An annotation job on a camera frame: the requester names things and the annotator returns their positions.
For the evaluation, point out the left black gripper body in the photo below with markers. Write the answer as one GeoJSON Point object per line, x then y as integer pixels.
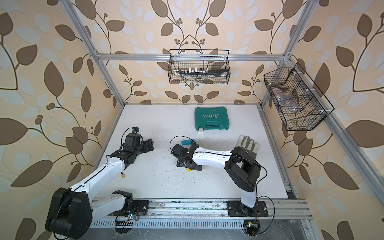
{"type": "Point", "coordinates": [145, 147]}

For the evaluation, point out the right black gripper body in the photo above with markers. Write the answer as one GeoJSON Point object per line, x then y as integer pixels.
{"type": "Point", "coordinates": [181, 164]}

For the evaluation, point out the teal block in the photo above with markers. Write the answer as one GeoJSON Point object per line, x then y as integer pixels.
{"type": "Point", "coordinates": [187, 142]}

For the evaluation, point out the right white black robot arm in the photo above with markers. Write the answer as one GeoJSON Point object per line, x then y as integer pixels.
{"type": "Point", "coordinates": [240, 164]}

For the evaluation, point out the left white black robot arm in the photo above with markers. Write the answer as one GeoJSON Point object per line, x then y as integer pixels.
{"type": "Point", "coordinates": [74, 210]}

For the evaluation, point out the green plastic tool case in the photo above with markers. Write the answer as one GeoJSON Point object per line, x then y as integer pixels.
{"type": "Point", "coordinates": [211, 119]}

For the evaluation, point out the small black electronics module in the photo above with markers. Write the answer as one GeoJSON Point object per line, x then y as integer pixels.
{"type": "Point", "coordinates": [251, 228]}

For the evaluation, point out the clear plastic bag in basket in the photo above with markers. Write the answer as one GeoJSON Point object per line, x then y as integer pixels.
{"type": "Point", "coordinates": [286, 102]}

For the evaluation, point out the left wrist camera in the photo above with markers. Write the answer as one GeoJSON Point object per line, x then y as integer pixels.
{"type": "Point", "coordinates": [135, 130]}

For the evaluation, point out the aluminium front rail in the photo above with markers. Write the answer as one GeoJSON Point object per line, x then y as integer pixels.
{"type": "Point", "coordinates": [278, 209]}

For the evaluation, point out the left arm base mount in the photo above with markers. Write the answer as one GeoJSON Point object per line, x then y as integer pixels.
{"type": "Point", "coordinates": [136, 208]}

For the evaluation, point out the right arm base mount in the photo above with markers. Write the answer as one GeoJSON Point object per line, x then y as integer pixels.
{"type": "Point", "coordinates": [237, 209]}

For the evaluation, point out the black wire basket back wall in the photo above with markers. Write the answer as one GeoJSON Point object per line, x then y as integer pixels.
{"type": "Point", "coordinates": [197, 59]}

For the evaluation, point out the black wire basket wall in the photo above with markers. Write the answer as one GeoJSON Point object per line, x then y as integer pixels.
{"type": "Point", "coordinates": [299, 100]}
{"type": "Point", "coordinates": [197, 59]}

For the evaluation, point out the black socket rail tool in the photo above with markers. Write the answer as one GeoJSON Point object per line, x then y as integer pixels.
{"type": "Point", "coordinates": [216, 73]}

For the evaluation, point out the black wire basket right wall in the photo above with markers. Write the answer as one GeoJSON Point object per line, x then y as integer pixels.
{"type": "Point", "coordinates": [299, 100]}

